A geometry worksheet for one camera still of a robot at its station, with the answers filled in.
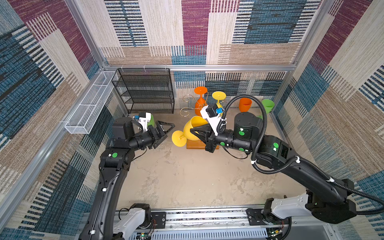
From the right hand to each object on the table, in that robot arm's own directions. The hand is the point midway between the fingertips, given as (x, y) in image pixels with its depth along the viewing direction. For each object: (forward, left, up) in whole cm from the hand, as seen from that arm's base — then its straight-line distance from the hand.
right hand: (192, 133), depth 53 cm
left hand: (+7, +9, -6) cm, 13 cm away
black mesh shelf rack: (+58, +33, -26) cm, 72 cm away
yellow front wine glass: (+6, +6, -11) cm, 14 cm away
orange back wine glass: (+34, -5, -17) cm, 38 cm away
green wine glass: (+44, -53, -31) cm, 76 cm away
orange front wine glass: (+43, -36, -28) cm, 63 cm away
